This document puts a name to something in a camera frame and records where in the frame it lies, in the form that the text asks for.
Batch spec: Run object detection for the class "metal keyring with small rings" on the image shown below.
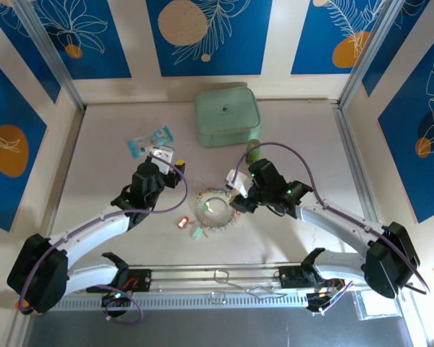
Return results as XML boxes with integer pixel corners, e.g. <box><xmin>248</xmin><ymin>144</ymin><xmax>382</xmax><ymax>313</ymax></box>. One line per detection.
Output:
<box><xmin>194</xmin><ymin>187</ymin><xmax>237</xmax><ymax>233</ymax></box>

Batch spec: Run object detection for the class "blue snack packet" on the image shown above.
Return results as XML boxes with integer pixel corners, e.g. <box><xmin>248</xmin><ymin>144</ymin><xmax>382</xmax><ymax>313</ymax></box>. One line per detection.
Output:
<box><xmin>127</xmin><ymin>124</ymin><xmax>176</xmax><ymax>159</ymax></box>

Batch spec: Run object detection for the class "green cylindrical bottle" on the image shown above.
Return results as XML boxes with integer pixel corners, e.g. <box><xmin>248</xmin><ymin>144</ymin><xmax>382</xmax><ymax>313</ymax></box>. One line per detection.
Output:
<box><xmin>245</xmin><ymin>139</ymin><xmax>262</xmax><ymax>164</ymax></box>

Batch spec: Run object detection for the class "mint green zip case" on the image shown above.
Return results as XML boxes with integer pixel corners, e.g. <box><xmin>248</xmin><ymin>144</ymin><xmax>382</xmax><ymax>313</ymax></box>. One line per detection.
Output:
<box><xmin>194</xmin><ymin>86</ymin><xmax>263</xmax><ymax>148</ymax></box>

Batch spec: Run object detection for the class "black controller board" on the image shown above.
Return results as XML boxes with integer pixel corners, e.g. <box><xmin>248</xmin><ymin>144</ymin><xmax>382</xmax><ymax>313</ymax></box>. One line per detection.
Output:
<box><xmin>101</xmin><ymin>288</ymin><xmax>134</xmax><ymax>309</ymax></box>
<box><xmin>305</xmin><ymin>291</ymin><xmax>336</xmax><ymax>314</ymax></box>

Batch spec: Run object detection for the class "clear plastic bag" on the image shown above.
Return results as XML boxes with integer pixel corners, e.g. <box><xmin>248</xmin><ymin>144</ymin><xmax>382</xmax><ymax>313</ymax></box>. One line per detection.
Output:
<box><xmin>353</xmin><ymin>290</ymin><xmax>401</xmax><ymax>322</ymax></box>

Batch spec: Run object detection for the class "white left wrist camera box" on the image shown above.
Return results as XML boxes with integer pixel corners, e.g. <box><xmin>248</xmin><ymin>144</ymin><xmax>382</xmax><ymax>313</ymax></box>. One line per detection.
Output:
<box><xmin>149</xmin><ymin>145</ymin><xmax>176</xmax><ymax>174</ymax></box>

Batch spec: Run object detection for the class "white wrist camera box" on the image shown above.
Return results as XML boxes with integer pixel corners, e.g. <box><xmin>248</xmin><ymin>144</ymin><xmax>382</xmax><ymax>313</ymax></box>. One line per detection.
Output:
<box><xmin>149</xmin><ymin>145</ymin><xmax>176</xmax><ymax>174</ymax></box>
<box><xmin>226</xmin><ymin>168</ymin><xmax>256</xmax><ymax>198</ymax></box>

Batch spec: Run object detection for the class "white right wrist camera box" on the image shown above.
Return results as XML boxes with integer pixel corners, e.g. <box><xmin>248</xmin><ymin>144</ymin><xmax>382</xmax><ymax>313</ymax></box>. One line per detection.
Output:
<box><xmin>226</xmin><ymin>168</ymin><xmax>256</xmax><ymax>198</ymax></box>

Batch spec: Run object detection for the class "thin grey wire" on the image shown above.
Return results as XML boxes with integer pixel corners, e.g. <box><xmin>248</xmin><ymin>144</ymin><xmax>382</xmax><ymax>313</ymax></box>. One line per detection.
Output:
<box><xmin>226</xmin><ymin>280</ymin><xmax>289</xmax><ymax>301</ymax></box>

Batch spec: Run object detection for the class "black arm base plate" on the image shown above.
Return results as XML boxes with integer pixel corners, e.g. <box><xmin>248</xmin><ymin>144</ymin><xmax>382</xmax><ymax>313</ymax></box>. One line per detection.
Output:
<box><xmin>278</xmin><ymin>265</ymin><xmax>344</xmax><ymax>290</ymax></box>
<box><xmin>85</xmin><ymin>268</ymin><xmax>153</xmax><ymax>294</ymax></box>

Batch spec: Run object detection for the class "aluminium side rail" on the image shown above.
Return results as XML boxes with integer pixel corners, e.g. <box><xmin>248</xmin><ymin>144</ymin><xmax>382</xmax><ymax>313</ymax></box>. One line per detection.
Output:
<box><xmin>39</xmin><ymin>106</ymin><xmax>88</xmax><ymax>268</ymax></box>
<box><xmin>331</xmin><ymin>100</ymin><xmax>384</xmax><ymax>227</ymax></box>

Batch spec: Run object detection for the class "aluminium frame beam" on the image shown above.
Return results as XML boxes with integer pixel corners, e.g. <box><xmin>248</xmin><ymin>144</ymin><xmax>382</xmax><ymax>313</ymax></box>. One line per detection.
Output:
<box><xmin>63</xmin><ymin>262</ymin><xmax>370</xmax><ymax>301</ymax></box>

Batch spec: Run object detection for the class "slotted grey cable tray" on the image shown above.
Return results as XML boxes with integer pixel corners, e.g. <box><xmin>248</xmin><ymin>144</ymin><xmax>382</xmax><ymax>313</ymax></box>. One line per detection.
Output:
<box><xmin>52</xmin><ymin>291</ymin><xmax>361</xmax><ymax>312</ymax></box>

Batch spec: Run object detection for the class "blue floral wall panel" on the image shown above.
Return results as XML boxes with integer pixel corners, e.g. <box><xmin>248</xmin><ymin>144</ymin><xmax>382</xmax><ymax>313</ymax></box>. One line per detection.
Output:
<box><xmin>361</xmin><ymin>0</ymin><xmax>434</xmax><ymax>98</ymax></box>
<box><xmin>0</xmin><ymin>0</ymin><xmax>62</xmax><ymax>105</ymax></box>
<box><xmin>0</xmin><ymin>51</ymin><xmax>48</xmax><ymax>233</ymax></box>
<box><xmin>378</xmin><ymin>34</ymin><xmax>434</xmax><ymax>224</ymax></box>
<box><xmin>290</xmin><ymin>0</ymin><xmax>393</xmax><ymax>76</ymax></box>
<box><xmin>145</xmin><ymin>0</ymin><xmax>275</xmax><ymax>77</ymax></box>
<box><xmin>31</xmin><ymin>0</ymin><xmax>132</xmax><ymax>81</ymax></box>

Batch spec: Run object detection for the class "aluminium frame post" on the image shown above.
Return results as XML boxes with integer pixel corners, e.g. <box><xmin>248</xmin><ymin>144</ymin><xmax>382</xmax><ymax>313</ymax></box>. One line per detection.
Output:
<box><xmin>12</xmin><ymin>0</ymin><xmax>87</xmax><ymax>111</ymax></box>
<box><xmin>336</xmin><ymin>0</ymin><xmax>406</xmax><ymax>109</ymax></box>

